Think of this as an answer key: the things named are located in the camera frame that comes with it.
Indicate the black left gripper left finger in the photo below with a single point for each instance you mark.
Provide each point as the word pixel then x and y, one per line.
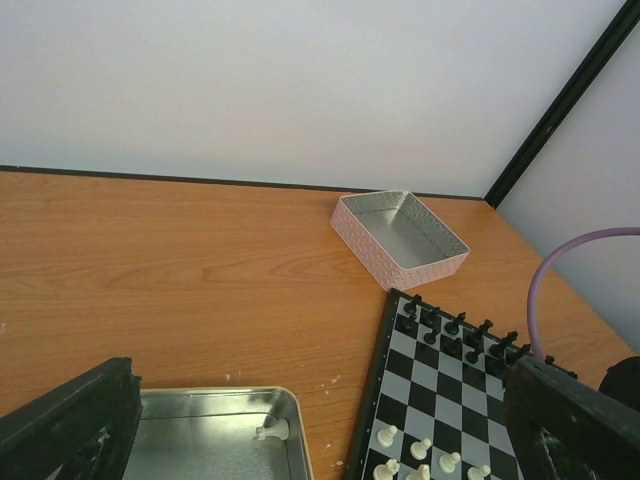
pixel 82 429

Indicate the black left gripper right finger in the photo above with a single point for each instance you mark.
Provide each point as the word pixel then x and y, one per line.
pixel 562 429

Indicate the white pawn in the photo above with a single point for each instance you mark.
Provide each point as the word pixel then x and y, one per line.
pixel 385 436
pixel 419 449

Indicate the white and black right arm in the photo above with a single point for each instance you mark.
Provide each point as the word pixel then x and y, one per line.
pixel 621 382

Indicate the white knight chess piece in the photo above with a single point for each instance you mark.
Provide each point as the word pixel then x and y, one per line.
pixel 386 471

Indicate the black and silver chessboard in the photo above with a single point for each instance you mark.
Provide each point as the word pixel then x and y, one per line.
pixel 433 375

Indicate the white piece in tin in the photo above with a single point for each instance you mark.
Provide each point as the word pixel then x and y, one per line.
pixel 280 429

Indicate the silver square tin lid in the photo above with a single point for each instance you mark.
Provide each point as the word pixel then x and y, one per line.
pixel 397 238

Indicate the black enclosure frame post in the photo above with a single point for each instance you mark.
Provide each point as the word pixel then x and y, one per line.
pixel 613 37

